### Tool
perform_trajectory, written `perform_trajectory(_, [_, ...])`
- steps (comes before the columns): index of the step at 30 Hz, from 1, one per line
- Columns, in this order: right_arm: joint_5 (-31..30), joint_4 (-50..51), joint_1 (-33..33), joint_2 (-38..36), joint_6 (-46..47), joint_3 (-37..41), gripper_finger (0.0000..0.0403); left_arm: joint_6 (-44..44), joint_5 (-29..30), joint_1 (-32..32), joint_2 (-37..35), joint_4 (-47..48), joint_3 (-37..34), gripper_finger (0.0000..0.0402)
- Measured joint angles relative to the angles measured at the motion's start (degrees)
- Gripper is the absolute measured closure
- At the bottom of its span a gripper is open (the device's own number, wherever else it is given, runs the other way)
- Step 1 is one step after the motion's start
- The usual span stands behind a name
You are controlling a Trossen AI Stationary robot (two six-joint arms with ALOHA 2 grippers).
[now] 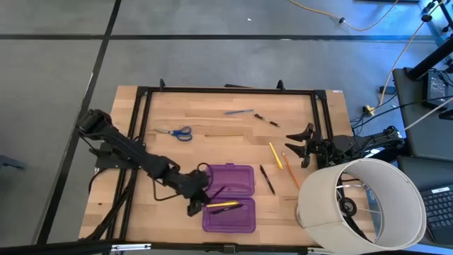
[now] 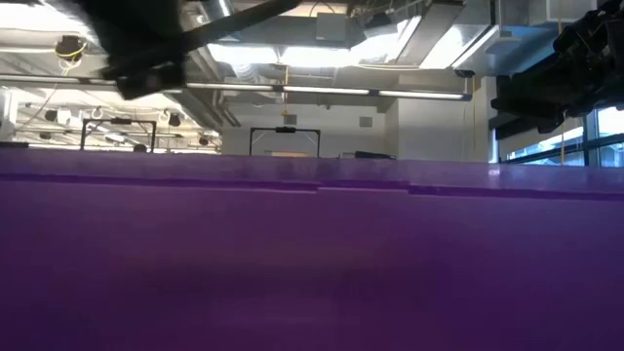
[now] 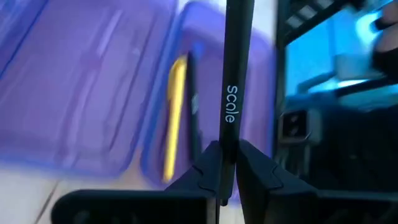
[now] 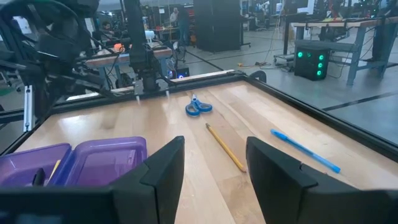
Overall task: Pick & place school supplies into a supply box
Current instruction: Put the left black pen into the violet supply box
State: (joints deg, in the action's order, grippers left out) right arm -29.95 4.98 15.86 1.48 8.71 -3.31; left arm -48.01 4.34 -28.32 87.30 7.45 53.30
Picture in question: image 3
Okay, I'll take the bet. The yellow highlighter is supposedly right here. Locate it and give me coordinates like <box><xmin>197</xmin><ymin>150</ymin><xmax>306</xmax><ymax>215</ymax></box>
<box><xmin>162</xmin><ymin>55</ymin><xmax>189</xmax><ymax>184</ymax></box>

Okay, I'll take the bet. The black pen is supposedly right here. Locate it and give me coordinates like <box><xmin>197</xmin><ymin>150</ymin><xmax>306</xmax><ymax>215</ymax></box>
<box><xmin>217</xmin><ymin>0</ymin><xmax>256</xmax><ymax>206</ymax></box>

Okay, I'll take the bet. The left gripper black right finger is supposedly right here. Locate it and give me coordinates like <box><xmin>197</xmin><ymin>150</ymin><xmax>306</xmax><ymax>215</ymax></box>
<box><xmin>236</xmin><ymin>139</ymin><xmax>318</xmax><ymax>224</ymax></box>

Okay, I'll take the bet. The purple plastic supply box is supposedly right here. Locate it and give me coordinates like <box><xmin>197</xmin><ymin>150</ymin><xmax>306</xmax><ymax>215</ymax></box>
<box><xmin>0</xmin><ymin>0</ymin><xmax>277</xmax><ymax>200</ymax></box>

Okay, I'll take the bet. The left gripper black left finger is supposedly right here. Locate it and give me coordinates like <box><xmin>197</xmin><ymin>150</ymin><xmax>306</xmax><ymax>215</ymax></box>
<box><xmin>164</xmin><ymin>140</ymin><xmax>223</xmax><ymax>224</ymax></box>

